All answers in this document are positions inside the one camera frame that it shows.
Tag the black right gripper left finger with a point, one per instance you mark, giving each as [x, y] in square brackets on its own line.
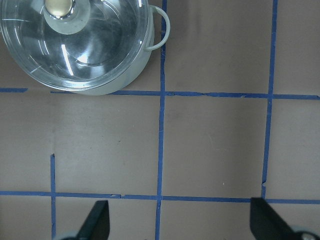
[97, 224]

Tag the pale green cooking pot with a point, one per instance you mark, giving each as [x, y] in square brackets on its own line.
[140, 67]

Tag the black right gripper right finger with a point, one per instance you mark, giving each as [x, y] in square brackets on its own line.
[266, 224]

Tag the glass pot lid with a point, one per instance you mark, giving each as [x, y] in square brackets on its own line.
[75, 45]

